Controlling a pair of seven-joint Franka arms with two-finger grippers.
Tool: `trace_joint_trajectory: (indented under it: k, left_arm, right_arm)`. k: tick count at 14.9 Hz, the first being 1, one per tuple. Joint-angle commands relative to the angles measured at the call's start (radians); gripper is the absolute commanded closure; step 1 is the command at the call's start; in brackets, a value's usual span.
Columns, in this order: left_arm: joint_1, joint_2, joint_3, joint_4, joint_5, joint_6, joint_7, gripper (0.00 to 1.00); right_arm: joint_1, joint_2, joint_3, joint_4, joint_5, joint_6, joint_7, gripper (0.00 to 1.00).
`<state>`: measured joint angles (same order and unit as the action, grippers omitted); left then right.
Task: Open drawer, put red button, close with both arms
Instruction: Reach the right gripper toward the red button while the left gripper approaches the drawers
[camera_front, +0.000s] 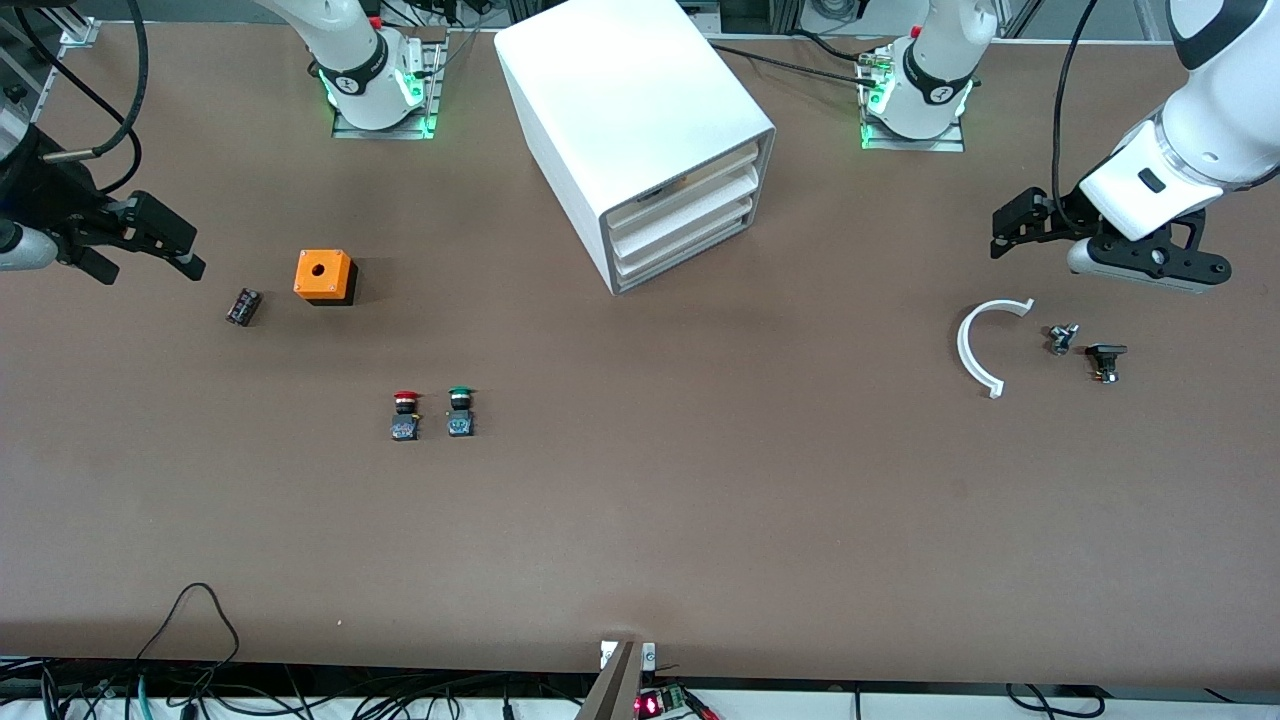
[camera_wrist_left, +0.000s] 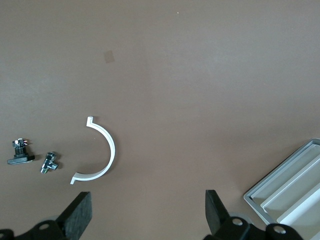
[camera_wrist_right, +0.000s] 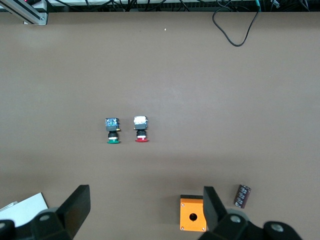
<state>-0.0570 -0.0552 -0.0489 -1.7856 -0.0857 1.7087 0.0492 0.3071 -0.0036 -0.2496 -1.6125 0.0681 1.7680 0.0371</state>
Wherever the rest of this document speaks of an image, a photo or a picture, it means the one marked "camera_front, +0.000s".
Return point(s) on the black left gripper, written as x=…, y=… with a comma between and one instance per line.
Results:
x=1062, y=211

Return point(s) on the small black switch component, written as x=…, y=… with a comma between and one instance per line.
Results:
x=1104, y=358

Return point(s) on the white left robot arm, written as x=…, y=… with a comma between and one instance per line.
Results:
x=1200, y=130

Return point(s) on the white drawer cabinet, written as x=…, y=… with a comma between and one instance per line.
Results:
x=620, y=90

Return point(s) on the white plastic drawer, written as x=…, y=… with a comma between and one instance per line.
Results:
x=690, y=250
x=690, y=220
x=690, y=185

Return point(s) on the grey metal bracket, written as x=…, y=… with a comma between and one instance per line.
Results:
x=615, y=685

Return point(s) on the white curved plastic piece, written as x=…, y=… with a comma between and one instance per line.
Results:
x=966, y=350

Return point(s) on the aluminium frame profile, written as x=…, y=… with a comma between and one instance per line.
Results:
x=55, y=45

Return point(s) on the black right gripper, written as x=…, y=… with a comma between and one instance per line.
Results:
x=52, y=200

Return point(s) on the circuit board with red light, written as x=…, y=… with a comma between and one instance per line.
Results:
x=662, y=703

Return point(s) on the green push button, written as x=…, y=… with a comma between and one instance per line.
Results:
x=460, y=412

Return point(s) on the orange box with hole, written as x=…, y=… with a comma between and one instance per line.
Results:
x=322, y=275

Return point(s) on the small silver metal component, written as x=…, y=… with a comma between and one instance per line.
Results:
x=1062, y=338

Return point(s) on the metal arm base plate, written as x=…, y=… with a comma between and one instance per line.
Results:
x=436, y=80
x=955, y=140

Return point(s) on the red push button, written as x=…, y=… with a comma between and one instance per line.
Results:
x=405, y=415

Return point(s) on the small black cylindrical component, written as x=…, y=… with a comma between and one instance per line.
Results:
x=243, y=306

